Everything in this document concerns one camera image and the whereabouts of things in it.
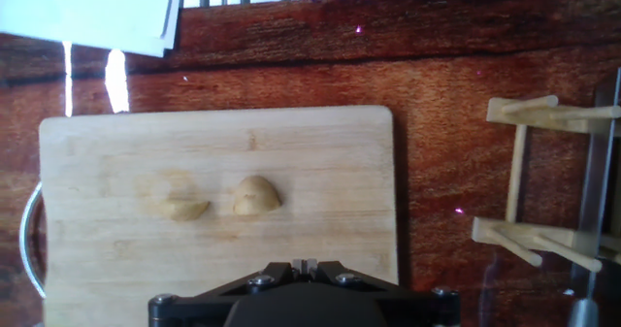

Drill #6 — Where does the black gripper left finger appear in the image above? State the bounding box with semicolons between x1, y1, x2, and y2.
217;257;307;295

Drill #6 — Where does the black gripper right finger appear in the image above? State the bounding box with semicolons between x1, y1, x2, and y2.
306;257;389;290

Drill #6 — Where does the steel kitchen cleaver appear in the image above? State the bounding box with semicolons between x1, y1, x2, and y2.
566;67;621;327

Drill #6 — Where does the thick peeled potato chunk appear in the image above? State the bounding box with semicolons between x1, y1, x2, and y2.
232;174;283;217

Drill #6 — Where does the thin peeled potato slice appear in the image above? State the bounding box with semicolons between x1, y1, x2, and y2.
158;198;212;222

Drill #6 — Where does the wooden cutting board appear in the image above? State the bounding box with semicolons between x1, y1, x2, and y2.
38;104;400;327

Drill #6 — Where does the wooden peg knife rack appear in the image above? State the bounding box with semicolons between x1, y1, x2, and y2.
471;93;621;274

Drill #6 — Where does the printed white paper stack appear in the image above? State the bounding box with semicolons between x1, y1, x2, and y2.
0;0;186;59

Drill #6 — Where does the steel wire ring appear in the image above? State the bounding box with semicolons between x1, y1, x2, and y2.
18;180;48;300

